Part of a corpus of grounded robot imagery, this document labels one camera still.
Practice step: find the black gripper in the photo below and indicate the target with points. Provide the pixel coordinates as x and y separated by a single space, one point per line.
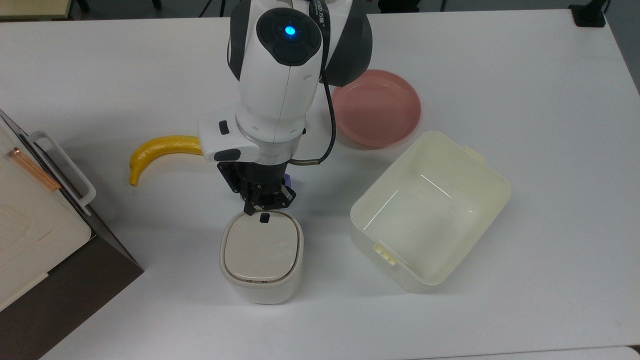
255 175

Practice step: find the cream trash can with lid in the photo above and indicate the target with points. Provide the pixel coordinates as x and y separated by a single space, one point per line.
262 260

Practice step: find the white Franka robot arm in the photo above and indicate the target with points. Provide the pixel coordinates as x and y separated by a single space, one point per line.
280 75

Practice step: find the purple cube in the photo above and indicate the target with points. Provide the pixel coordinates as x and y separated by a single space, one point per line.
288 178

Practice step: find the yellow toy banana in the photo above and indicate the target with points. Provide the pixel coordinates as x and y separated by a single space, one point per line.
160 150

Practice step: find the pink plate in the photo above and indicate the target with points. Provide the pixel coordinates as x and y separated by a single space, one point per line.
380 107

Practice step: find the cream rectangular plastic bin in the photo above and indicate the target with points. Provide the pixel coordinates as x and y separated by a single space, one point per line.
430 215

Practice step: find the cream toy microwave box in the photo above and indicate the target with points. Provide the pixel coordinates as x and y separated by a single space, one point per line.
35 235

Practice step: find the orange tape strip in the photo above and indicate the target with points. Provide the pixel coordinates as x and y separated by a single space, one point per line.
32 167

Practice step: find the beige wooden table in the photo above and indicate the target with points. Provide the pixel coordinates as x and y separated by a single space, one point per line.
30 7

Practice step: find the black table clamp mount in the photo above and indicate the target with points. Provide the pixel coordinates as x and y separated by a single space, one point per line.
589 14

